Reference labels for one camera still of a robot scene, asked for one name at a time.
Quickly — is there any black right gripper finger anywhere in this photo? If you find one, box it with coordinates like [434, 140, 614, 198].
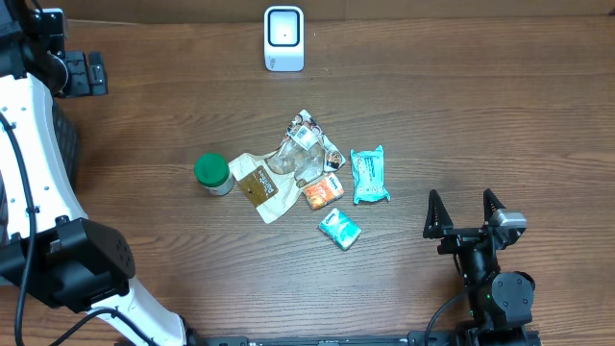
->
[423, 189, 454, 239]
[483, 188, 504, 223]

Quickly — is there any teal wet wipes pack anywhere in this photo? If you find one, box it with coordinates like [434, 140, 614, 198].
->
[350, 145, 391, 205]

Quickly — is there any green Kleenex tissue pack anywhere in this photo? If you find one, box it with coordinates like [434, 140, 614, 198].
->
[318, 208, 361, 251]

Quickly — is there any orange Kleenex tissue pack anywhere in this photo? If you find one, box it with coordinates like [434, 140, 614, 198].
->
[304, 173, 344, 210]

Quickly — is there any green lid jar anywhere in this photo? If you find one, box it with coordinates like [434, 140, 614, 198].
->
[193, 153, 234, 196]

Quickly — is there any dried mushroom pouch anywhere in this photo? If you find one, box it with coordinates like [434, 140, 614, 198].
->
[229, 110, 346, 224]

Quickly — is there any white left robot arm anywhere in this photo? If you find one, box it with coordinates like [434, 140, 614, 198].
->
[1, 0, 197, 345]

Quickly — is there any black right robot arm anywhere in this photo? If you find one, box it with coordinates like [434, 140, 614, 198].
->
[419, 189, 541, 345]

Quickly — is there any white barcode scanner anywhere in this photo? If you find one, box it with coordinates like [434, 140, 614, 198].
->
[263, 5, 305, 72]

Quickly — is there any dark plastic mesh basket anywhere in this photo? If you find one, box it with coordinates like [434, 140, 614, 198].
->
[1, 102, 81, 245]

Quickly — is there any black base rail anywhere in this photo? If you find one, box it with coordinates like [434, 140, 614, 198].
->
[206, 329, 544, 346]

